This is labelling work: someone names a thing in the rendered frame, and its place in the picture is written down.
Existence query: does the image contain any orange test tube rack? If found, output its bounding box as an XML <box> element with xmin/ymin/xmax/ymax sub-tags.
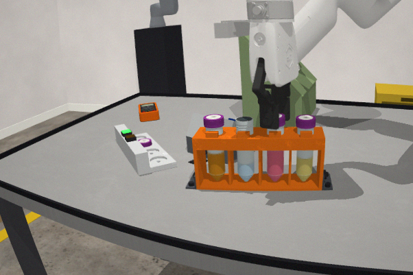
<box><xmin>192</xmin><ymin>127</ymin><xmax>325</xmax><ymax>191</ymax></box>

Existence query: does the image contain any purple screw cap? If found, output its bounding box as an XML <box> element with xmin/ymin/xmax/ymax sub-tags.
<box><xmin>296</xmin><ymin>115</ymin><xmax>316</xmax><ymax>129</ymax></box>
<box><xmin>138</xmin><ymin>139</ymin><xmax>152</xmax><ymax>147</ymax></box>
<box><xmin>203</xmin><ymin>115</ymin><xmax>224</xmax><ymax>128</ymax></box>
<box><xmin>279</xmin><ymin>113</ymin><xmax>285</xmax><ymax>127</ymax></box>

